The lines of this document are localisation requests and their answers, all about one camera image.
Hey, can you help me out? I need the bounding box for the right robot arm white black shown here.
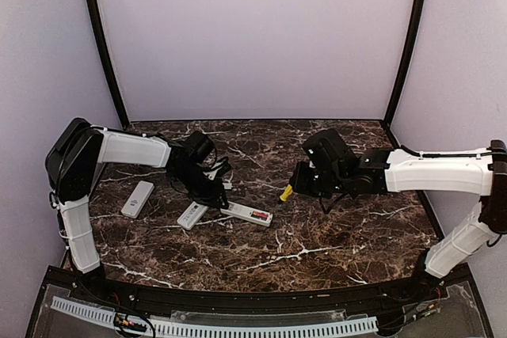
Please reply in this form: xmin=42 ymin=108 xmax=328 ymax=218
xmin=289 ymin=129 xmax=506 ymax=302

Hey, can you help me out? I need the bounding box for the white slotted cable duct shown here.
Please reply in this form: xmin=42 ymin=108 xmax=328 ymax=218
xmin=51 ymin=296 xmax=378 ymax=337

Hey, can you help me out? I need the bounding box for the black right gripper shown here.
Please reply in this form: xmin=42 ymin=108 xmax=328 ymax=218
xmin=290 ymin=160 xmax=348 ymax=199

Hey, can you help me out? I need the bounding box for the left black frame post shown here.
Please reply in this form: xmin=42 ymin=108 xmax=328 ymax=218
xmin=86 ymin=0 xmax=130 ymax=129

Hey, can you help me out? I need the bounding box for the right black frame post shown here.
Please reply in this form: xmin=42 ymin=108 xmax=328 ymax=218
xmin=383 ymin=0 xmax=425 ymax=130

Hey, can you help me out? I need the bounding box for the white remote with barcode label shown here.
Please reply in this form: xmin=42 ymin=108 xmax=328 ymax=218
xmin=177 ymin=202 xmax=209 ymax=230

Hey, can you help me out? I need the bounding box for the yellow handled screwdriver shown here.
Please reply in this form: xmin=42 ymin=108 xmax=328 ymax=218
xmin=278 ymin=184 xmax=293 ymax=203

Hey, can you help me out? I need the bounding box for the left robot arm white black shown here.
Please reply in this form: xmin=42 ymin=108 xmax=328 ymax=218
xmin=44 ymin=117 xmax=229 ymax=303

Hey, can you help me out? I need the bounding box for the red blue battery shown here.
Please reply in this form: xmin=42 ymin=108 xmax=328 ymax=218
xmin=251 ymin=211 xmax=270 ymax=221

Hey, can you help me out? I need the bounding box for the plain white slim remote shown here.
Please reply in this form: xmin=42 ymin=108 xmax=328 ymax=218
xmin=120 ymin=181 xmax=154 ymax=218

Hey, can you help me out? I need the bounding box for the white button remote control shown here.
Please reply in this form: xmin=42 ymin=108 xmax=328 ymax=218
xmin=220 ymin=201 xmax=273 ymax=227

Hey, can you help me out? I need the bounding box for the black frame post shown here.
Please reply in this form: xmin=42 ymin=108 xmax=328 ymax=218
xmin=86 ymin=0 xmax=130 ymax=129
xmin=383 ymin=0 xmax=425 ymax=130

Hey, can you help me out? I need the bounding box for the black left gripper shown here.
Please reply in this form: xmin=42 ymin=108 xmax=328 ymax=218
xmin=172 ymin=164 xmax=229 ymax=210

